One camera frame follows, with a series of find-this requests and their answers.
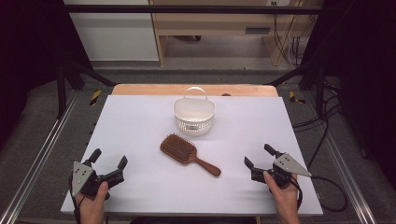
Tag white table cover sheet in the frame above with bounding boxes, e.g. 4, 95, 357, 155
60, 94, 324, 217

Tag aluminium floor rail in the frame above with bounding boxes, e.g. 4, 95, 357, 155
302, 91, 378, 224
0, 91, 79, 224

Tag yellow black tape marker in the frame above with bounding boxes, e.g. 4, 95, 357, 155
89, 90, 103, 107

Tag white plastic basket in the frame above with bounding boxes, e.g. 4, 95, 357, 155
173, 86, 217, 136

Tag white cabinet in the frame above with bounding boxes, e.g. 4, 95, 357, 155
63, 0, 160, 62

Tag black horizontal frame bar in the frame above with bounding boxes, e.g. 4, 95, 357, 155
61, 4, 326, 15

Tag black frame strut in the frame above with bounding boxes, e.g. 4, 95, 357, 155
57, 58, 118, 119
266, 60, 329, 119

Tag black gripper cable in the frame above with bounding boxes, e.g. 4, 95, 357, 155
290, 175, 348, 214
67, 174, 82, 224

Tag black curtain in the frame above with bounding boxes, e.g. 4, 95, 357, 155
0, 0, 93, 144
300, 0, 396, 183

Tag grey desk socket strip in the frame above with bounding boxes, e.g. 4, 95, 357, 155
245, 26, 272, 35

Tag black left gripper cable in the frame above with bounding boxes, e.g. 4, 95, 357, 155
67, 174, 82, 224

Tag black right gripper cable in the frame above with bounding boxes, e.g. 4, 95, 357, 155
290, 175, 348, 214

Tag light wooden desk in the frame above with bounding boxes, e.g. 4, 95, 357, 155
148, 0, 322, 67

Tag brown wooden hairbrush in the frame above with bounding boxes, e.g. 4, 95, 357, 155
160, 133, 222, 177

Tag hanging desk cables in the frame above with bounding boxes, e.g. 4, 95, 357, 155
272, 1, 318, 69

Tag wooden table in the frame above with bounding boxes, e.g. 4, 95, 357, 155
111, 83, 279, 97

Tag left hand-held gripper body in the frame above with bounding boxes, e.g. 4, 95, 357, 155
71, 161, 125, 200

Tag person's right hand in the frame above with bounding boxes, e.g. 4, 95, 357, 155
262, 170, 300, 213

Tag person's left hand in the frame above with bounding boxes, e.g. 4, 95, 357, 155
75, 181, 110, 218

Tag black floor cables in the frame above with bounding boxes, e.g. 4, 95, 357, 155
291, 77, 344, 171

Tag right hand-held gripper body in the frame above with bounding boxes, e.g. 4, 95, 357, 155
250, 152, 312, 189

